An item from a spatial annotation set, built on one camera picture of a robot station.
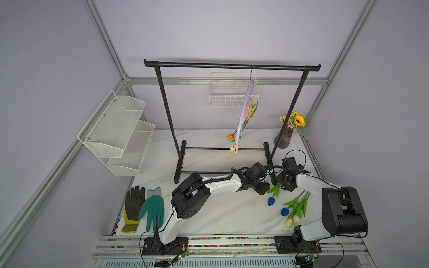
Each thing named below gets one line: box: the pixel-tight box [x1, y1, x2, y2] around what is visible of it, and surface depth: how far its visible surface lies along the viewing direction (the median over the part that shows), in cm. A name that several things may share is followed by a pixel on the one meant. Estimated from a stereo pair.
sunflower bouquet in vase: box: [273, 111, 308, 150], surface depth 92 cm
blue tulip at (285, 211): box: [280, 189, 306, 217], surface depth 86 cm
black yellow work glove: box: [121, 185, 145, 234], surface depth 85 cm
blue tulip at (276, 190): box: [267, 183, 281, 207], surface depth 89 cm
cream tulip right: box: [284, 189, 312, 228], surface depth 84 cm
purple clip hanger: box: [233, 63, 256, 154], surface depth 58 cm
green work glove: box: [137, 186, 165, 232], surface depth 84 cm
